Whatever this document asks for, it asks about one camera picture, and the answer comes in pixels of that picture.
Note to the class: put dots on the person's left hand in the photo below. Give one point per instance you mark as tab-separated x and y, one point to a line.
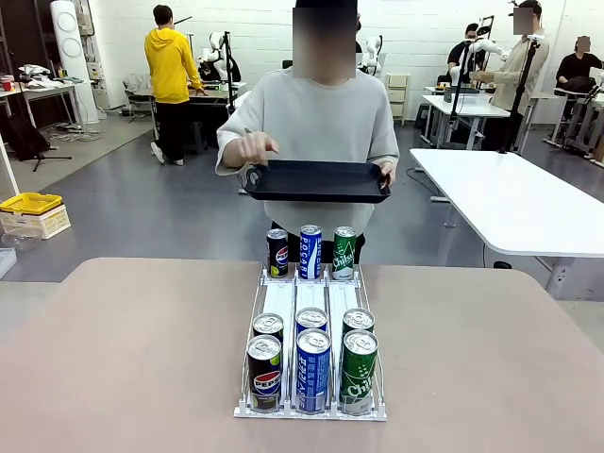
387	179

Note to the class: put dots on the person's right hand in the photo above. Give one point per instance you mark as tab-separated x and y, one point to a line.
255	147

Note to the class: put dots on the black serving tray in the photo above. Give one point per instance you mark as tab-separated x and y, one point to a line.
321	181

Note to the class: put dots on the blue Pocari Sweat can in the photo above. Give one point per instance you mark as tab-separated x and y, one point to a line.
313	377
311	319
311	252

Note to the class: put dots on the black Pepsi can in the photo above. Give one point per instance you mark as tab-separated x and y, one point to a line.
264	377
277	255
267	324

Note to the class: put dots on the person's right forearm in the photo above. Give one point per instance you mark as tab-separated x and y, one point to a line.
230	155

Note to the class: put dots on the person in grey sweater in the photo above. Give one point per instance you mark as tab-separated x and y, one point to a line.
325	118

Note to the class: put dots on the person in yellow hoodie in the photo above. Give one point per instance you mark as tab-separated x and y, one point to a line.
170	71

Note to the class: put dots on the masked person in black shirt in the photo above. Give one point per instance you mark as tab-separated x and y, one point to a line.
464	49

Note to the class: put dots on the person in beige coat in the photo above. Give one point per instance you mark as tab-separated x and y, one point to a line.
519	80

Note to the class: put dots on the seated person in black top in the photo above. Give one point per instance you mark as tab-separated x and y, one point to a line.
578	68

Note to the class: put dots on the brown top work desk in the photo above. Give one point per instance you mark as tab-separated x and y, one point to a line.
217	94

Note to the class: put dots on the black pole stand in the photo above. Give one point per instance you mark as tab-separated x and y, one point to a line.
229	71

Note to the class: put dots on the green Chilsung cider can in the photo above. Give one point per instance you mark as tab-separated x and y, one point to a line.
359	382
358	320
343	255

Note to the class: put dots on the white rectangular work table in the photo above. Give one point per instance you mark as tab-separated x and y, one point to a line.
462	106

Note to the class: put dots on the white table with rounded corners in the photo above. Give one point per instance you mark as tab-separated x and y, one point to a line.
509	198

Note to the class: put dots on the clear acrylic can rack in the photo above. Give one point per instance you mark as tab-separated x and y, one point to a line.
278	299

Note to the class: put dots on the tall black tripod stand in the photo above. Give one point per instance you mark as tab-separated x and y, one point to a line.
521	94

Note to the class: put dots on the white tower air conditioner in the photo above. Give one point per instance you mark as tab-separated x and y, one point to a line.
71	52

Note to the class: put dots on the black floor tripod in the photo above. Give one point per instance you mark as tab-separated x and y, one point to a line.
47	160

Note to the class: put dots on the cluttered grey desk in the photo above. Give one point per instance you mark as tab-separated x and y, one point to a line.
42	89

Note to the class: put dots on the white plastic crate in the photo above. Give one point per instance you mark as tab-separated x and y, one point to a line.
47	224

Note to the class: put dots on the yellow plastic crate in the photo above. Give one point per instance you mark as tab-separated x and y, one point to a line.
30	202

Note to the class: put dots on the black bag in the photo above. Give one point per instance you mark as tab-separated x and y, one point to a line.
21	137

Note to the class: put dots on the clear plastic bowl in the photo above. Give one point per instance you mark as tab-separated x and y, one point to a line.
19	238

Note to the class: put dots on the black camera stand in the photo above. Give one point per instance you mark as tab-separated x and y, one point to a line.
460	94

